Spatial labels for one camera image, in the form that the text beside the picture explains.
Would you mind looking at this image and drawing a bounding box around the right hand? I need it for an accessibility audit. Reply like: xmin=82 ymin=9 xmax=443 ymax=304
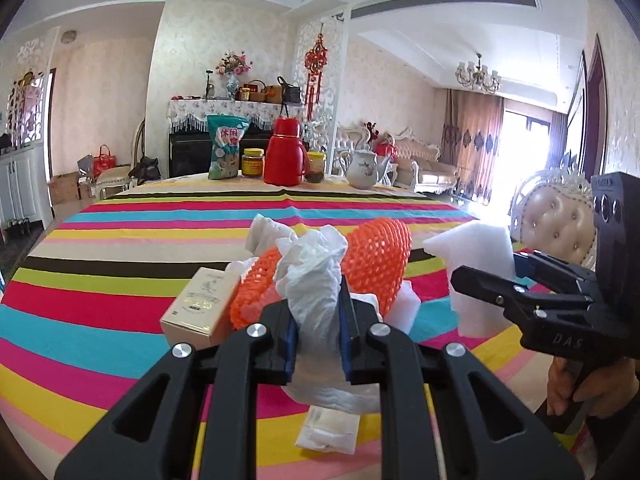
xmin=546 ymin=356 xmax=639 ymax=418

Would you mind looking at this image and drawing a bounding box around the black piano with lace cover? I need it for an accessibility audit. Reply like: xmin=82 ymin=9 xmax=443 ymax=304
xmin=167 ymin=100 xmax=304 ymax=178

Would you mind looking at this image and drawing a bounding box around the cardboard box on floor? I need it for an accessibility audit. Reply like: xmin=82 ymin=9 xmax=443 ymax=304
xmin=48 ymin=171 xmax=94 ymax=206

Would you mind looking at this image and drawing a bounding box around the white foam block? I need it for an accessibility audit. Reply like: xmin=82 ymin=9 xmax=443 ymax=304
xmin=350 ymin=280 xmax=421 ymax=334

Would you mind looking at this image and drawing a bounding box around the white floral teapot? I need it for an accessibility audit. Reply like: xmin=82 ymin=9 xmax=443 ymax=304
xmin=338 ymin=150 xmax=390 ymax=190

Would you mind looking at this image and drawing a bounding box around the green snack bag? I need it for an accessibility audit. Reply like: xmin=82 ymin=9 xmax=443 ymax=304
xmin=206 ymin=115 xmax=250 ymax=180

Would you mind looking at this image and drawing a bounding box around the red thermos jug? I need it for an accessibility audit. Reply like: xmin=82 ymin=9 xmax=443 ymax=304
xmin=262 ymin=117 xmax=308 ymax=186

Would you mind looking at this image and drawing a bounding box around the white plastic bag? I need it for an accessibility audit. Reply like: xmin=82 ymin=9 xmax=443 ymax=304
xmin=245 ymin=214 xmax=380 ymax=415

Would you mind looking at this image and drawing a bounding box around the beige cardboard box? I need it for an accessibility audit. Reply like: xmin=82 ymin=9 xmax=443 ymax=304
xmin=160 ymin=268 xmax=240 ymax=350

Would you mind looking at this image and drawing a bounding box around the dark contents glass jar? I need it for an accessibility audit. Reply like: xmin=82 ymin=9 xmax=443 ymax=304
xmin=305 ymin=151 xmax=326 ymax=183

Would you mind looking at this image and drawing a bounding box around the black handbag on piano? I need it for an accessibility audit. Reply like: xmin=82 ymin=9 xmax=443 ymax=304
xmin=278 ymin=76 xmax=302 ymax=105

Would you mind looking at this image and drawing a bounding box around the cream ornate sofa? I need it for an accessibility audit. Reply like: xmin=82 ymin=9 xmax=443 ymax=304
xmin=332 ymin=124 xmax=458 ymax=194

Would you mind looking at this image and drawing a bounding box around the right beige tufted chair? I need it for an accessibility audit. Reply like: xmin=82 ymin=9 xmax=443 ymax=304
xmin=510 ymin=166 xmax=597 ymax=270

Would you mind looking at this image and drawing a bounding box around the white foam sheet piece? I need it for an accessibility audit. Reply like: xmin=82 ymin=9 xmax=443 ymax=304
xmin=423 ymin=220 xmax=515 ymax=338

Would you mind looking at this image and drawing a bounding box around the chandelier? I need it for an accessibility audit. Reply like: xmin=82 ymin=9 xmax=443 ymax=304
xmin=454 ymin=53 xmax=501 ymax=94

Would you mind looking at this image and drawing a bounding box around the white paper packet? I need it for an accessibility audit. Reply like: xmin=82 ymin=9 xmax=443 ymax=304
xmin=295 ymin=406 xmax=360 ymax=455

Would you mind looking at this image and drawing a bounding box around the red chinese knot ornament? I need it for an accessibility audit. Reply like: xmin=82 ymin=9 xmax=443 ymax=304
xmin=304 ymin=25 xmax=329 ymax=122

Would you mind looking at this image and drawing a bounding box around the yellow lid jar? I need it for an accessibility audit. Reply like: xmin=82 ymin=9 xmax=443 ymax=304
xmin=241 ymin=148 xmax=265 ymax=178

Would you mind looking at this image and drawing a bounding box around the red handbag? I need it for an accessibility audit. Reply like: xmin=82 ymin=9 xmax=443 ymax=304
xmin=92 ymin=144 xmax=117 ymax=179

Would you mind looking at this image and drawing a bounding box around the flower vase bouquet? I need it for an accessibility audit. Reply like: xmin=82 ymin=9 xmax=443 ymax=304
xmin=216 ymin=51 xmax=253 ymax=101

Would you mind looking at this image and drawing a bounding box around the wicker basket on piano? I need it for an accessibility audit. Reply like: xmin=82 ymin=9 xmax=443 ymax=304
xmin=236 ymin=79 xmax=283 ymax=104

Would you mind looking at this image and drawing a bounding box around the low white shoe cabinet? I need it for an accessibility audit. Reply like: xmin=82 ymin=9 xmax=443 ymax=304
xmin=0 ymin=141 xmax=53 ymax=230

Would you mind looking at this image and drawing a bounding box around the orange foam fruit net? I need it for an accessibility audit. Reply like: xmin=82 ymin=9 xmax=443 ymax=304
xmin=230 ymin=217 xmax=411 ymax=330

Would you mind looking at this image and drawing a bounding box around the brown curtain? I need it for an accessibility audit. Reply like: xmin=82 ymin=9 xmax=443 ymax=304
xmin=440 ymin=89 xmax=504 ymax=204

